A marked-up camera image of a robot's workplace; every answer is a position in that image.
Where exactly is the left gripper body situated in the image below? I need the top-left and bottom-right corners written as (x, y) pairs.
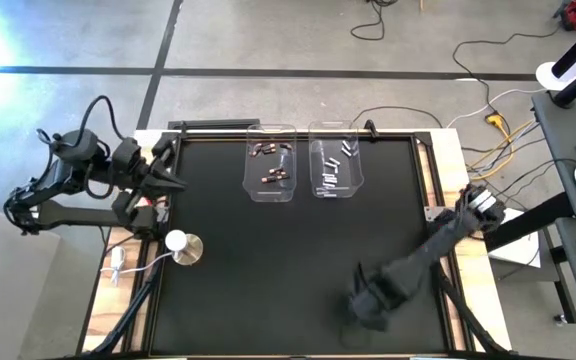
top-left (112, 137), bottom-right (158, 201)

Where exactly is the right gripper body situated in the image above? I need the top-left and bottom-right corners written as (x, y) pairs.
top-left (350, 277), bottom-right (402, 329)

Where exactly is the clear plastic bin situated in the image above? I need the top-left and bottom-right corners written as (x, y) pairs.
top-left (307, 119), bottom-right (366, 200)
top-left (241, 123), bottom-right (298, 204)

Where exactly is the white globe brass lamp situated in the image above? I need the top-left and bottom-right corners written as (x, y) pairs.
top-left (164, 230), bottom-right (205, 268)

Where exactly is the black table mat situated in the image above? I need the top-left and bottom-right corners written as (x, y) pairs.
top-left (150, 134), bottom-right (450, 355)

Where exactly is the white flat box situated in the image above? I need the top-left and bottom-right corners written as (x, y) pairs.
top-left (487, 207), bottom-right (543, 269)

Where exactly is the grey flat panel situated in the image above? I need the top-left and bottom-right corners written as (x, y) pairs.
top-left (0, 199), bottom-right (62, 360)

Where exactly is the white black tower fan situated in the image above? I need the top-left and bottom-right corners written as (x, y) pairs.
top-left (535, 22), bottom-right (576, 92)

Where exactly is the white lamp cable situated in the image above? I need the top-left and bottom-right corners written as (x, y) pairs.
top-left (100, 252), bottom-right (174, 287)

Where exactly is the black arched floor cable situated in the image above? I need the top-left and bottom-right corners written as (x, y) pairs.
top-left (349, 104), bottom-right (443, 130)

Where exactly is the yellow extension cord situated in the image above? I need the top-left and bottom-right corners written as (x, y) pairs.
top-left (467, 112), bottom-right (539, 181)

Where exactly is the white floor cable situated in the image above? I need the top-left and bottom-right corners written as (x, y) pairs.
top-left (446, 87), bottom-right (547, 129)

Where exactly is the black looped floor cable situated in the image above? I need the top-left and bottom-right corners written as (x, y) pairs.
top-left (349, 0), bottom-right (400, 42)

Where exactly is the long black floor cable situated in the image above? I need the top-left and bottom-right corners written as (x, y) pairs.
top-left (451, 27), bottom-right (564, 117)

